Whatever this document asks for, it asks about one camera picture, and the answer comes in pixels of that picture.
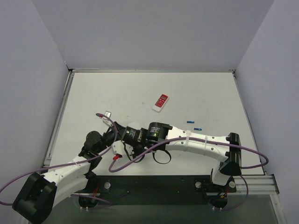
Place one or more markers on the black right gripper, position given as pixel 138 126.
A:
pixel 143 138

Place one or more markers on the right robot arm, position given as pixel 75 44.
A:
pixel 224 149

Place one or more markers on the red white remote control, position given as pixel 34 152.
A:
pixel 160 103

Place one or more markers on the aluminium table frame rail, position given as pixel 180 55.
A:
pixel 211 99

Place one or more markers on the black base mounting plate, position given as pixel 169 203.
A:
pixel 105 190

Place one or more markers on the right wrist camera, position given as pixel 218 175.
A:
pixel 118 150

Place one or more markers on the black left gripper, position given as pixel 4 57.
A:
pixel 108 134

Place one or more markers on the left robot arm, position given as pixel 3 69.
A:
pixel 41 193

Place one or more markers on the grey white remote control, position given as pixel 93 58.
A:
pixel 134 125

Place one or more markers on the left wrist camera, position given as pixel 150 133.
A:
pixel 106 117

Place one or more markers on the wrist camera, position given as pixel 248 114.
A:
pixel 118 150
pixel 106 117

